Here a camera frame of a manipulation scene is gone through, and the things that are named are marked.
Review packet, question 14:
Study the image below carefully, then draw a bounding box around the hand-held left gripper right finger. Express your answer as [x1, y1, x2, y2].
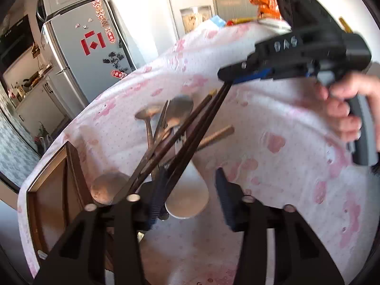
[214, 168, 345, 285]

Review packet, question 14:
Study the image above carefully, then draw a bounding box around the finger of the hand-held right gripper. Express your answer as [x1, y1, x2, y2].
[218, 61, 274, 84]

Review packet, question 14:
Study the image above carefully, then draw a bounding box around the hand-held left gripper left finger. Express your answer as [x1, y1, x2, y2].
[33, 166, 170, 285]

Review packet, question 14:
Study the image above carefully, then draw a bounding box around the white ceramic spoon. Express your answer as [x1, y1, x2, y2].
[165, 131, 210, 219]

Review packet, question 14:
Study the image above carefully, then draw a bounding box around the light bamboo chopstick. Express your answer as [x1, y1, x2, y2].
[160, 125, 236, 167]

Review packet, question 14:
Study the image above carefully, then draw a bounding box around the small metal spoon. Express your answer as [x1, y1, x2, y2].
[134, 105, 162, 155]

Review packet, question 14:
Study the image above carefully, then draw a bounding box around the wooden cutlery tray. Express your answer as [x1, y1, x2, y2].
[26, 141, 116, 274]

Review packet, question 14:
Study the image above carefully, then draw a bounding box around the person's right hand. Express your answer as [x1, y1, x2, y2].
[315, 74, 380, 152]

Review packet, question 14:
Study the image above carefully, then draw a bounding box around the yellow card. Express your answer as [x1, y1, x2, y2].
[338, 17, 354, 34]

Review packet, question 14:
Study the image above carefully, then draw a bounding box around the white packet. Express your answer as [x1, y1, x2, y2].
[257, 18, 293, 34]

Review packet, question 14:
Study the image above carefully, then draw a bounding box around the blue packet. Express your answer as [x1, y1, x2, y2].
[209, 16, 228, 28]

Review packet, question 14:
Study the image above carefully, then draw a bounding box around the pink printed tablecloth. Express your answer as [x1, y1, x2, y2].
[18, 21, 380, 285]

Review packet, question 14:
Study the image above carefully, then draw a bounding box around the orange plastic bag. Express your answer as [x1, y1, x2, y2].
[249, 0, 281, 18]

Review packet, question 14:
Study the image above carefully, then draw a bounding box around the glass jar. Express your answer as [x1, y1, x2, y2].
[180, 5, 213, 34]

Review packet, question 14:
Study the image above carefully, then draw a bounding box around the white kitchen cabinet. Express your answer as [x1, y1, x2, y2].
[3, 65, 69, 134]

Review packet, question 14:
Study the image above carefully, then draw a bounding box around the silver refrigerator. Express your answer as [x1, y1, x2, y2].
[36, 0, 137, 104]

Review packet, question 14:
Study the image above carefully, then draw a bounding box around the black range hood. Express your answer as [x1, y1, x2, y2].
[0, 15, 34, 66]

